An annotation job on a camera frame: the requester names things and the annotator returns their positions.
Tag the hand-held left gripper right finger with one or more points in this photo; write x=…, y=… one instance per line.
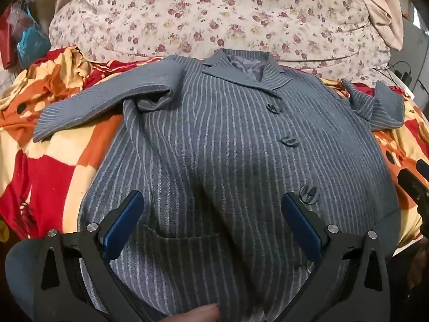
x=301, y=224

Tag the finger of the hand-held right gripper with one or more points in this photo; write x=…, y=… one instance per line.
x=414, y=182

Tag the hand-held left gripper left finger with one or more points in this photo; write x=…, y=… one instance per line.
x=124, y=218

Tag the grey striped coat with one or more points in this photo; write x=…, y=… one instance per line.
x=218, y=141

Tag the person's left hand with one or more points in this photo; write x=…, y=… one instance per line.
x=201, y=313

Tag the red orange yellow blanket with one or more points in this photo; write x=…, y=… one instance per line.
x=50, y=174

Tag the beige cloth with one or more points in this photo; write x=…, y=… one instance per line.
x=378, y=6

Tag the blue plastic bag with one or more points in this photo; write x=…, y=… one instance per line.
x=32, y=43

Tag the red bag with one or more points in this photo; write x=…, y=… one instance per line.
x=7, y=37

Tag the floral quilt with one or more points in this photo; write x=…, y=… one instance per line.
x=201, y=16

